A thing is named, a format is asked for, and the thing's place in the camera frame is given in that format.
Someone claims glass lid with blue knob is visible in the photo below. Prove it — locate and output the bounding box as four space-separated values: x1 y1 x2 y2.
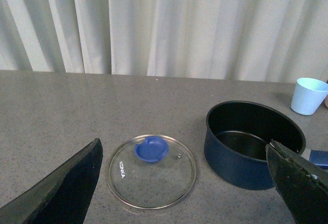
106 135 197 209

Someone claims dark blue saucepan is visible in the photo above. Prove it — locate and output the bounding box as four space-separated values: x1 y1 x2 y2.
204 100 328 191

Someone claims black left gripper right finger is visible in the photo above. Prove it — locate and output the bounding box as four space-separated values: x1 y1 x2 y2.
265 140 327 223

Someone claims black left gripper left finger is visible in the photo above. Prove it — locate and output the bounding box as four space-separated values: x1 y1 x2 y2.
1 138 103 223

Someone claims light blue plastic cup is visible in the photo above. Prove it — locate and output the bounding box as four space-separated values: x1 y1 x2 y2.
291 77 327 115

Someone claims white curtain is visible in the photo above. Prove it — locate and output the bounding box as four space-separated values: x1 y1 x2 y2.
1 0 327 83

